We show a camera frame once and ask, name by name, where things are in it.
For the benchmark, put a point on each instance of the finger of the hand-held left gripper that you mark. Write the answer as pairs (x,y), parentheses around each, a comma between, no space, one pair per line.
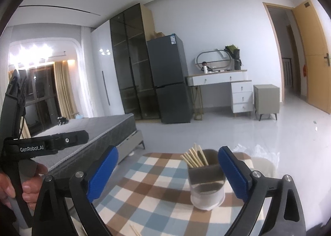
(75,137)

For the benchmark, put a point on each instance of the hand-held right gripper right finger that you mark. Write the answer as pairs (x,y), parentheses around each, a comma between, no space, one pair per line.
(232,174)

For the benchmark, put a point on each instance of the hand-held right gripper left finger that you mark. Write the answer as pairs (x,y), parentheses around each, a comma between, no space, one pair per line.
(103,171)

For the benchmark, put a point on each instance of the white utensil holder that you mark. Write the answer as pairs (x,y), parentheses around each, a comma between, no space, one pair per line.
(206,197)

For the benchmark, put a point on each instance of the bundle of wooden chopsticks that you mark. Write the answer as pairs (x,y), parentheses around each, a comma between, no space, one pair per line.
(196,158)

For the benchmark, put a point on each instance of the wooden chopstick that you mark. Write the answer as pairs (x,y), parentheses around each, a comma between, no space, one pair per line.
(135,230)

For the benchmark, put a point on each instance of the person's left hand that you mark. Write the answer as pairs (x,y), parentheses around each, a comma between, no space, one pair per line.
(32,189)

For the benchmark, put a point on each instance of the small black object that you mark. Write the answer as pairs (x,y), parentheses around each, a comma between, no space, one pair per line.
(62,120)

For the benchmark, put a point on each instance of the light blue cloth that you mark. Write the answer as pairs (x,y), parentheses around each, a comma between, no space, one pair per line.
(79,116)

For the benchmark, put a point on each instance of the dark grey mattress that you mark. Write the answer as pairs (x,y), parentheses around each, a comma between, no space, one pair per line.
(98,127)

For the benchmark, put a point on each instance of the clear plastic sheet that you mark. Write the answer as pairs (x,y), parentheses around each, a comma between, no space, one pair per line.
(266,152)

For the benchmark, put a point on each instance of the beige curtain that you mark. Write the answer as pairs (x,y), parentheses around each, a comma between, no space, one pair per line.
(64,91)

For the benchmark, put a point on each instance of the dark balcony window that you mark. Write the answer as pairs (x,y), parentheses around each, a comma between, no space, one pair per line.
(41,91)

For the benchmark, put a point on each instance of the checked tablecloth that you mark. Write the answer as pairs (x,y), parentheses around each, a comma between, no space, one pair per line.
(155,186)

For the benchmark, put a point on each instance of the white wardrobe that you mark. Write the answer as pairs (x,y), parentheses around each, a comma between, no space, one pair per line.
(108,83)

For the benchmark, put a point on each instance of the bright ceiling light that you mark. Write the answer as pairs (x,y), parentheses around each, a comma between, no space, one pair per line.
(31,53)

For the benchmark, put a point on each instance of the white vanity desk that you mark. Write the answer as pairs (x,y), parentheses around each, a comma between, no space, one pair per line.
(241,96)

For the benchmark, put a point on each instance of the grey nightstand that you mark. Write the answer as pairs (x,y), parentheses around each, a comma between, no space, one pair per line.
(266,98)

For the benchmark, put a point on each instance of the dark glass cabinet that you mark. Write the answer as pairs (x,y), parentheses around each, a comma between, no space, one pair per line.
(134,70)

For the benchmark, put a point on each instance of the small white bottle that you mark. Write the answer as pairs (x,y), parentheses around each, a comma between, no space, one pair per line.
(205,69)

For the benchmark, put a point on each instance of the dark grey refrigerator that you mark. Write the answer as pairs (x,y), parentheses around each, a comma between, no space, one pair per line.
(168,80)

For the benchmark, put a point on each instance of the stair railing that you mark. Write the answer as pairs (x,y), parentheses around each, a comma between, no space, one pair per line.
(287,73)

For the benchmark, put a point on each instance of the oval vanity mirror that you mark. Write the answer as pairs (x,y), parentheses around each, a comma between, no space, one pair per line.
(214,57)

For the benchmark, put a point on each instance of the red hanging ornament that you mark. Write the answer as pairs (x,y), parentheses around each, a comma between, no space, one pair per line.
(304,71)

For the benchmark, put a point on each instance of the cardboard box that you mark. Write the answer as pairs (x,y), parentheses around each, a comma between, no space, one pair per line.
(159,35)

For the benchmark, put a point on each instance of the wooden door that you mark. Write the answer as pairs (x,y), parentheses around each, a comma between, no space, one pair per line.
(315,57)

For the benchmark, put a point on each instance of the grey bed frame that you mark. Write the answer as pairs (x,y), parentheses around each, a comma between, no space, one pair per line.
(132,140)

